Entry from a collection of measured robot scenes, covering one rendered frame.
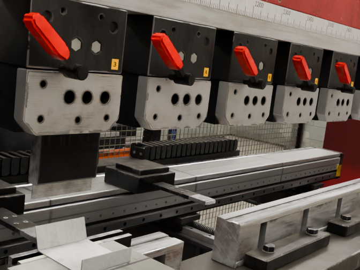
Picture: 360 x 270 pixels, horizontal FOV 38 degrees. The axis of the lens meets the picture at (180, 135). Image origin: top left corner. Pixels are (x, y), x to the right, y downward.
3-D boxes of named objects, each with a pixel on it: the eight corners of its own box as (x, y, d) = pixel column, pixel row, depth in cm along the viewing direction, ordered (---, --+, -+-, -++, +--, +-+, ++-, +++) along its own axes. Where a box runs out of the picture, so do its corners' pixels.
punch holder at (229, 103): (223, 126, 91) (235, 31, 89) (186, 118, 97) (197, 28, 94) (268, 125, 103) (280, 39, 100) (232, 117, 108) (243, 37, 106)
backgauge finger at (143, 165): (190, 214, 102) (194, 189, 102) (103, 182, 119) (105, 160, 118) (226, 205, 112) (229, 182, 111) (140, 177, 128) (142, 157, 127)
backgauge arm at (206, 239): (227, 295, 124) (235, 239, 122) (62, 218, 165) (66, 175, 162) (246, 287, 130) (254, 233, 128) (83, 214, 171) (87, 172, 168)
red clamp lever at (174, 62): (168, 30, 70) (197, 79, 77) (146, 29, 73) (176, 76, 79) (161, 40, 70) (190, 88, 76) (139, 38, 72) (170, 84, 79)
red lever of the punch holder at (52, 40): (42, 9, 55) (91, 72, 62) (20, 8, 58) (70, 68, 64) (31, 21, 54) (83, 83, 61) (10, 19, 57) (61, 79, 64)
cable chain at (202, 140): (144, 160, 139) (145, 146, 139) (129, 156, 143) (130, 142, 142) (236, 150, 172) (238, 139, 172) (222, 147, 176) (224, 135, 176)
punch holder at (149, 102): (143, 130, 76) (155, 15, 73) (104, 120, 81) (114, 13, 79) (205, 127, 87) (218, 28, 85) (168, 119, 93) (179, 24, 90)
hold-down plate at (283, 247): (264, 275, 105) (267, 261, 105) (242, 265, 108) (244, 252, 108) (329, 245, 128) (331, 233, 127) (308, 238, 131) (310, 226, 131)
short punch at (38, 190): (35, 201, 68) (41, 129, 67) (27, 197, 69) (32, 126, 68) (95, 192, 76) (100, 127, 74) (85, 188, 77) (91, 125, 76)
